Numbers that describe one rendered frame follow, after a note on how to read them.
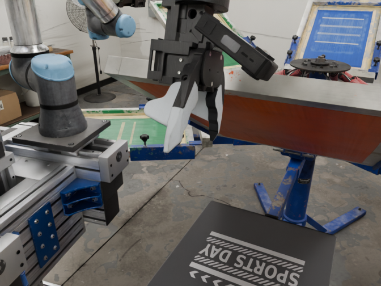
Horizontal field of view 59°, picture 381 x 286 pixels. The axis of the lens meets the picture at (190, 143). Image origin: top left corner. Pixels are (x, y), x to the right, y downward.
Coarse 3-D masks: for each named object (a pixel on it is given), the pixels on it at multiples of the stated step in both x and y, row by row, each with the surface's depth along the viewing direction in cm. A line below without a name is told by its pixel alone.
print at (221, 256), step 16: (208, 240) 108; (224, 240) 108; (240, 240) 108; (208, 256) 102; (224, 256) 102; (240, 256) 102; (256, 256) 102; (272, 256) 102; (288, 256) 102; (192, 272) 96; (208, 272) 96; (224, 272) 96; (240, 272) 96; (256, 272) 96; (272, 272) 96; (288, 272) 96
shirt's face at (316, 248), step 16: (208, 208) 124; (224, 208) 124; (208, 224) 115; (224, 224) 115; (240, 224) 115; (256, 224) 115; (272, 224) 115; (288, 224) 115; (192, 240) 108; (256, 240) 108; (272, 240) 108; (288, 240) 108; (304, 240) 108; (320, 240) 108; (176, 256) 102; (192, 256) 102; (304, 256) 102; (320, 256) 102; (160, 272) 96; (176, 272) 96; (304, 272) 96; (320, 272) 96
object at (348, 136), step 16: (256, 112) 73; (272, 112) 69; (288, 112) 66; (304, 112) 62; (320, 112) 59; (336, 112) 57; (272, 128) 89; (288, 128) 83; (304, 128) 78; (320, 128) 74; (336, 128) 70; (352, 128) 66; (368, 128) 63; (288, 144) 114; (304, 144) 104; (320, 144) 97; (336, 144) 90; (352, 144) 84; (368, 144) 79; (352, 160) 115
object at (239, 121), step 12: (144, 84) 72; (156, 96) 84; (228, 96) 64; (240, 96) 62; (228, 108) 76; (240, 108) 73; (204, 120) 106; (228, 120) 94; (240, 120) 89; (252, 120) 84; (228, 132) 121; (240, 132) 113; (252, 132) 106; (264, 132) 100; (276, 144) 122
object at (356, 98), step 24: (120, 72) 69; (144, 72) 66; (240, 72) 59; (264, 96) 58; (288, 96) 55; (312, 96) 54; (336, 96) 52; (360, 96) 51; (192, 120) 113; (264, 144) 132
